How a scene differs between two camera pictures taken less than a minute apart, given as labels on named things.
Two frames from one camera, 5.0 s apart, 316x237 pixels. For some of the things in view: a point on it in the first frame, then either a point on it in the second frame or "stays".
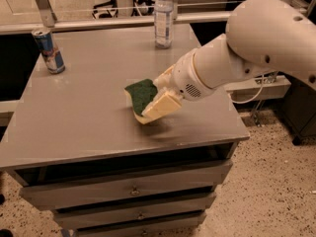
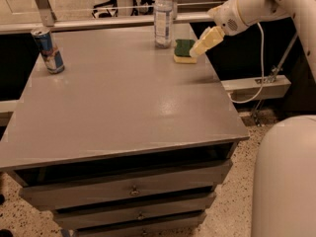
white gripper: (184, 77) to (225, 17)
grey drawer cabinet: (72, 143) stays
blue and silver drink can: (52, 57) stays
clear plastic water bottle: (163, 18) stays
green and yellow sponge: (142, 93) to (182, 51)
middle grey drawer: (147, 209) stays
